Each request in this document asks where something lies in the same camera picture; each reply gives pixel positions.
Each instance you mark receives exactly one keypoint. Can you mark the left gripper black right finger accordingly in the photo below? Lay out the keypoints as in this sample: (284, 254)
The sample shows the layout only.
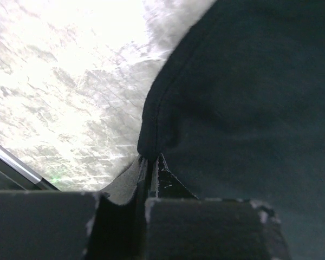
(181, 226)

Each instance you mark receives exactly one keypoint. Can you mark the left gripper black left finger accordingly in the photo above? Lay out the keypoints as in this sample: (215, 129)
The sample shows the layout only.
(104, 224)

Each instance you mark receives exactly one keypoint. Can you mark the black t shirt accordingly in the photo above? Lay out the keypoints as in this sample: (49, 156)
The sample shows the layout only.
(238, 110)

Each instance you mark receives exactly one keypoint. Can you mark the aluminium extrusion rail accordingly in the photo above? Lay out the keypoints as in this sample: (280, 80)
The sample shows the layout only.
(16, 175)

